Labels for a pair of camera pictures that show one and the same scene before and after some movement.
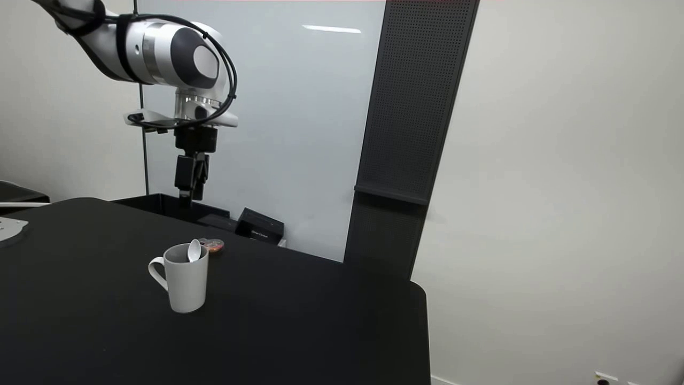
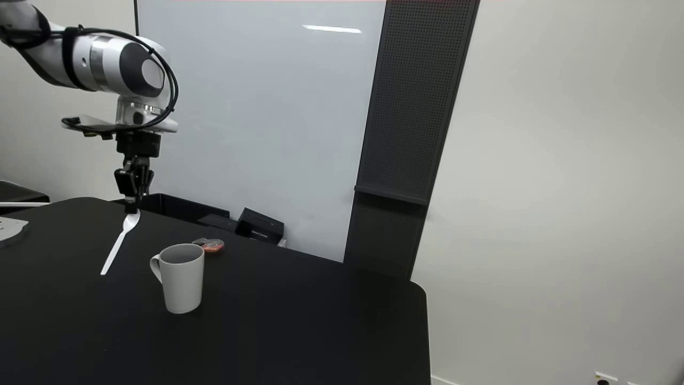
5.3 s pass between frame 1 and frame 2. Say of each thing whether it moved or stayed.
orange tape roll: stayed
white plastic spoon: moved
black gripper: moved
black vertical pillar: stayed
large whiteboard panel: stayed
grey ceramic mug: stayed
